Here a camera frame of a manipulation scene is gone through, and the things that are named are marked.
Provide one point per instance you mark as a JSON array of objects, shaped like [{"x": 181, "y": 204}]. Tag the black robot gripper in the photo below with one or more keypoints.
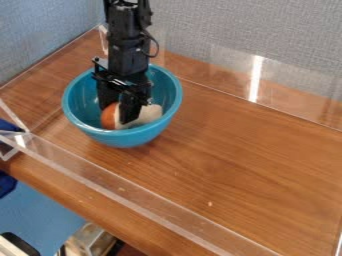
[{"x": 121, "y": 77}]

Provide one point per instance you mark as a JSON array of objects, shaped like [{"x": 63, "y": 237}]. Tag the brown and white toy mushroom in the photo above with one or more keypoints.
[{"x": 110, "y": 117}]

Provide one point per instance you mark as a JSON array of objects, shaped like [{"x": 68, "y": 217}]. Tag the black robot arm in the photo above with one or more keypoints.
[{"x": 127, "y": 19}]

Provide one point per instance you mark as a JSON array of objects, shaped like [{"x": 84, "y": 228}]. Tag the blue plastic bowl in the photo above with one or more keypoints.
[{"x": 82, "y": 110}]

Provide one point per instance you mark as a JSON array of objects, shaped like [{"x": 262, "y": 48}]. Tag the clear acrylic front barrier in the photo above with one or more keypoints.
[{"x": 154, "y": 224}]

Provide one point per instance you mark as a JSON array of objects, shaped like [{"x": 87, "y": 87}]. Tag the clear acrylic barrier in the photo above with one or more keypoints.
[
  {"x": 154, "y": 224},
  {"x": 293, "y": 90}
]

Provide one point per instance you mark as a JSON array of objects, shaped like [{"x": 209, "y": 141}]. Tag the blue cloth object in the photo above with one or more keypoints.
[{"x": 7, "y": 181}]

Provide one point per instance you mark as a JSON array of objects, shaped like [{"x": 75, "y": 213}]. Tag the clear acrylic back barrier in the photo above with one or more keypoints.
[{"x": 293, "y": 90}]

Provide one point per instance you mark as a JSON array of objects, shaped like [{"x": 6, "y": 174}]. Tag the clear plastic container below table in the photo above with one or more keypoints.
[{"x": 90, "y": 241}]

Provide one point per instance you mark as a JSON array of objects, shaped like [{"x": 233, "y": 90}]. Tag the black and white object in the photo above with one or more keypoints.
[{"x": 14, "y": 246}]

